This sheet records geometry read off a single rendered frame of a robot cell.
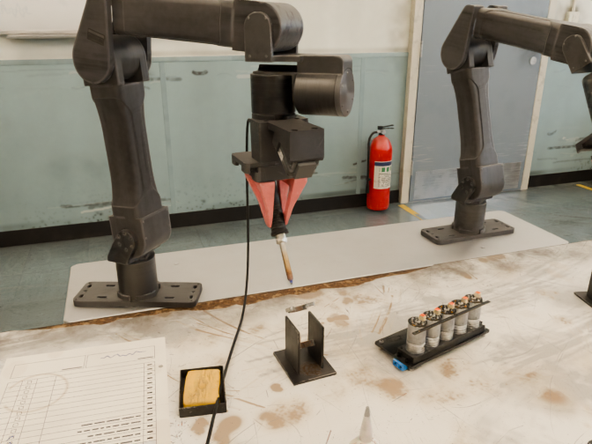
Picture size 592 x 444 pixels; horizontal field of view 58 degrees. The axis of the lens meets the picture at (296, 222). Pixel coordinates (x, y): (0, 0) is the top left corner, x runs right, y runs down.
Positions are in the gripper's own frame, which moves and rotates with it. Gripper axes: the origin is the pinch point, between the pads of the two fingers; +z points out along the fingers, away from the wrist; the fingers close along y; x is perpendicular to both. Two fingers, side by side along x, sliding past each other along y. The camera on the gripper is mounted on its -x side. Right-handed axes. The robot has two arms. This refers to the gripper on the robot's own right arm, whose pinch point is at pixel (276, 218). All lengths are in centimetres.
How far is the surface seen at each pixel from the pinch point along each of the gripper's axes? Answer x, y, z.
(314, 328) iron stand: -9.5, 1.5, 12.3
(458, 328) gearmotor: -14.1, 21.4, 14.7
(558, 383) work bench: -25.8, 28.0, 17.8
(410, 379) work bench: -17.7, 11.2, 17.6
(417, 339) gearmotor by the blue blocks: -15.8, 13.3, 13.4
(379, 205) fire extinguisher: 217, 153, 87
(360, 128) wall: 236, 148, 39
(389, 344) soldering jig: -11.4, 12.0, 16.5
